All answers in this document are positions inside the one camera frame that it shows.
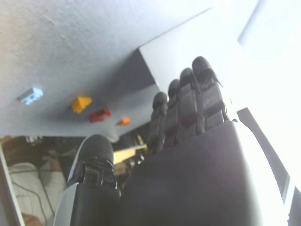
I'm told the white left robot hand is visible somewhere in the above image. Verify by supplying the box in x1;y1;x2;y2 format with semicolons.
53;56;268;226

